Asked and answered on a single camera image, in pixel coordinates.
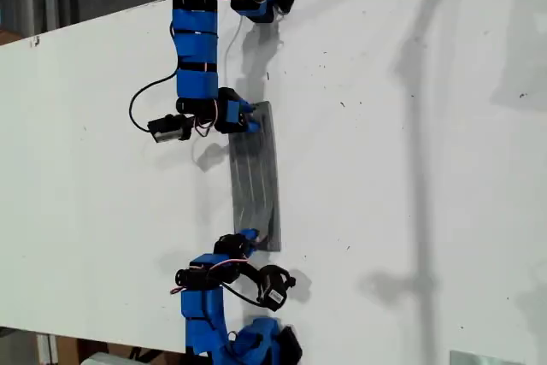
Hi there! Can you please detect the grey striped square towel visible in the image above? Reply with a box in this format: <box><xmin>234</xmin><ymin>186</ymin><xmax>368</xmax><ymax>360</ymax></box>
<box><xmin>228</xmin><ymin>100</ymin><xmax>283</xmax><ymax>253</ymax></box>

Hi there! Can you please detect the white plastic container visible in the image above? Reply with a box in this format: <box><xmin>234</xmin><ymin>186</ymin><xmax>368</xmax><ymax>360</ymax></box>
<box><xmin>80</xmin><ymin>351</ymin><xmax>129</xmax><ymax>365</ymax></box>

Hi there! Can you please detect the brown cardboard box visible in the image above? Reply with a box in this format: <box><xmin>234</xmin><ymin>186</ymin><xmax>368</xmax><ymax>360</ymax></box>
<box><xmin>55</xmin><ymin>334</ymin><xmax>189</xmax><ymax>365</ymax></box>

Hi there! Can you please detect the white table leg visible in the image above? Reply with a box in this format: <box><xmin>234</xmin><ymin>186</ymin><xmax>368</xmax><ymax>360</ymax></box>
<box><xmin>36</xmin><ymin>333</ymin><xmax>59</xmax><ymax>365</ymax></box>

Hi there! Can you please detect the steel plate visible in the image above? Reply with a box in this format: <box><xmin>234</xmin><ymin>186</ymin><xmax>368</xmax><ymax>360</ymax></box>
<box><xmin>449</xmin><ymin>350</ymin><xmax>514</xmax><ymax>365</ymax></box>

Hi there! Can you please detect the black camera stalk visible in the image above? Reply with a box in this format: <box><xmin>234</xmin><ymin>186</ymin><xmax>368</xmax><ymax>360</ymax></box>
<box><xmin>237</xmin><ymin>260</ymin><xmax>262</xmax><ymax>286</ymax></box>

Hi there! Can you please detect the black camera cable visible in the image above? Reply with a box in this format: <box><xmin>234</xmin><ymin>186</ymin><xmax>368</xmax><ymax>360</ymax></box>
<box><xmin>128</xmin><ymin>69</ymin><xmax>179</xmax><ymax>132</ymax></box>
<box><xmin>220</xmin><ymin>281</ymin><xmax>268</xmax><ymax>309</ymax></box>

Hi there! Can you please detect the black labelled wrist camera box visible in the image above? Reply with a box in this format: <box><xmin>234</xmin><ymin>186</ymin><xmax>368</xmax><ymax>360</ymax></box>
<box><xmin>255</xmin><ymin>265</ymin><xmax>297</xmax><ymax>311</ymax></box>

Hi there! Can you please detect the black silver wrist camera box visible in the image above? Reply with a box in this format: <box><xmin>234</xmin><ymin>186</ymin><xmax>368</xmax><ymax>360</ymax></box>
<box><xmin>147</xmin><ymin>113</ymin><xmax>193</xmax><ymax>144</ymax></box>

